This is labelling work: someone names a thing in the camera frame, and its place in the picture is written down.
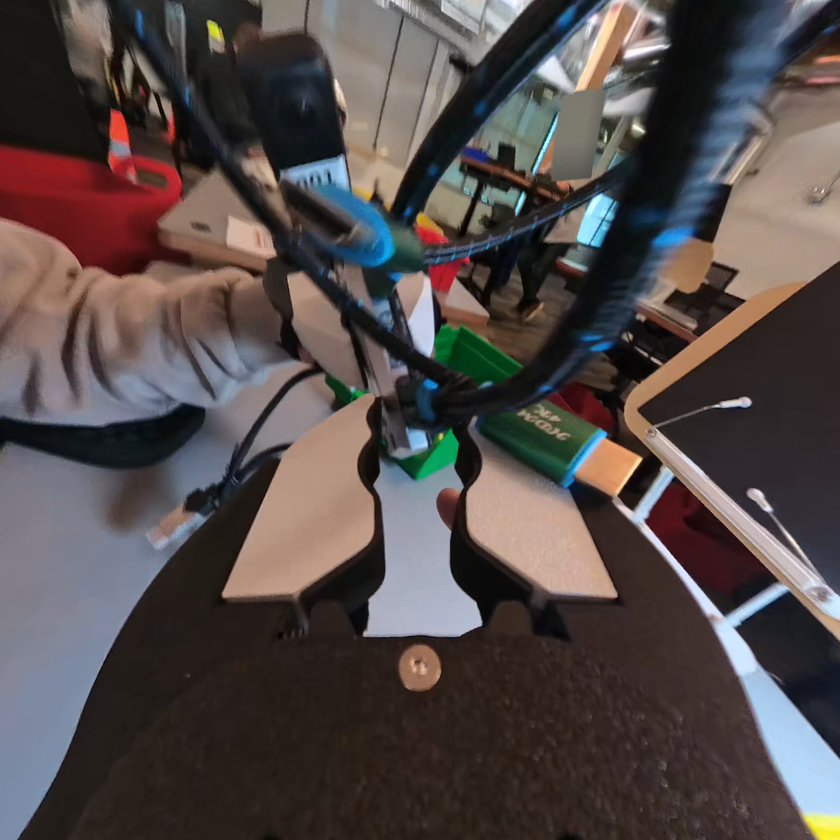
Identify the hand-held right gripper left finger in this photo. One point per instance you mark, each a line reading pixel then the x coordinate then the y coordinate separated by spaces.
pixel 308 518

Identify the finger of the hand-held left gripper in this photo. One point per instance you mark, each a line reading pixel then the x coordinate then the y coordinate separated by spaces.
pixel 321 315
pixel 420 308

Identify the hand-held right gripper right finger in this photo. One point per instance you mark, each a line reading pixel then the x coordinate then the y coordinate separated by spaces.
pixel 531 538

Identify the green plastic bin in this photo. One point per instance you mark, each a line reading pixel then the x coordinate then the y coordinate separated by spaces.
pixel 472 358

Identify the silver hdmi port hub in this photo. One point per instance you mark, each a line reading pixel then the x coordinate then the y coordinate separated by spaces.
pixel 403 438

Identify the person's left forearm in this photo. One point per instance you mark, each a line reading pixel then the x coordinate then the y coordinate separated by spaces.
pixel 98 328

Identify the person's right hand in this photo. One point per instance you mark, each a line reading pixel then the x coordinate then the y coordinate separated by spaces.
pixel 450 508

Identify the yellow plastic tray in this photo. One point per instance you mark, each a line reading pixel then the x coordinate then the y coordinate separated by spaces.
pixel 426 222

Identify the white barcode paper sheet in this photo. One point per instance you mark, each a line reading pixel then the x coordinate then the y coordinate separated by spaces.
pixel 246 233

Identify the red bag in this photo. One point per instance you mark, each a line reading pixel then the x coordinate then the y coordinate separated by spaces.
pixel 695 531
pixel 587 407

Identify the grey wood-edged table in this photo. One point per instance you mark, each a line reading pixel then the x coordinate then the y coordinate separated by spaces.
pixel 197 216

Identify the wooden desk with black legs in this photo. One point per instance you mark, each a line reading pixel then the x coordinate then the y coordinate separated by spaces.
pixel 663 315
pixel 499 167

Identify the white laptop stand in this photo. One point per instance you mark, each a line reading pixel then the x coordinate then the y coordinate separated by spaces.
pixel 722 502

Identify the black mesh pad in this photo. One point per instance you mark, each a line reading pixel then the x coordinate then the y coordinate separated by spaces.
pixel 98 439

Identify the large red container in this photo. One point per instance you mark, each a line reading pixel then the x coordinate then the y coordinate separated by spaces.
pixel 65 210

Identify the metal wall conduit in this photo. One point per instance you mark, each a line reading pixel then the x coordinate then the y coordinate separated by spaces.
pixel 820 193

